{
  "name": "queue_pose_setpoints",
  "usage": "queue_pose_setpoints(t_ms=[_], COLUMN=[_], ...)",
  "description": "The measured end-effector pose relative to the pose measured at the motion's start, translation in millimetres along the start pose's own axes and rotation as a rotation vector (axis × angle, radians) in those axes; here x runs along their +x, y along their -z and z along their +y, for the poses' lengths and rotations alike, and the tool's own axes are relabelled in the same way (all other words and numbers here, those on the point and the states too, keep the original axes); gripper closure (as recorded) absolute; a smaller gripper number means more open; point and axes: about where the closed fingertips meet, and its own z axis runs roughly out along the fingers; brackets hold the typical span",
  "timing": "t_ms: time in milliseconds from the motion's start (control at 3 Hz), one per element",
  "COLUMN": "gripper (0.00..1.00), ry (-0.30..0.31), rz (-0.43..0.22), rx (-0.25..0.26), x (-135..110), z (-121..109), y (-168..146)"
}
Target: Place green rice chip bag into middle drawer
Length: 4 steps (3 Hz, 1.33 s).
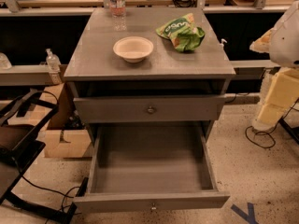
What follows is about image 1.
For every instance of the open grey middle drawer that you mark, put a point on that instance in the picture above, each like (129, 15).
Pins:
(149, 167)

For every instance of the green rice chip bag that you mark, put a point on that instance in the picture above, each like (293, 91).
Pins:
(183, 33)

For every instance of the closed grey top drawer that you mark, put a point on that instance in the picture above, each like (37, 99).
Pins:
(149, 108)

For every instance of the clear plastic water bottle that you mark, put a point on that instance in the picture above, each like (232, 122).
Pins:
(117, 8)

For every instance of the brown cardboard box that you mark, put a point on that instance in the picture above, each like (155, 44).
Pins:
(63, 135)

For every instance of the black cart frame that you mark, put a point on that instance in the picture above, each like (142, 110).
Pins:
(19, 147)

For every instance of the grey wooden drawer cabinet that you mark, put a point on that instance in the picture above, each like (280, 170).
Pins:
(96, 71)

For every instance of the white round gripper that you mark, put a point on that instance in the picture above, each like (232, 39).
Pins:
(286, 42)

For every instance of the small white pump dispenser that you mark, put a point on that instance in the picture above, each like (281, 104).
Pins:
(223, 42)

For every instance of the small clear sanitizer bottle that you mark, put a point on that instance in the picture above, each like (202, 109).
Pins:
(52, 60)

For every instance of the white paper bowl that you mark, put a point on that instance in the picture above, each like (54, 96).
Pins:
(133, 49)

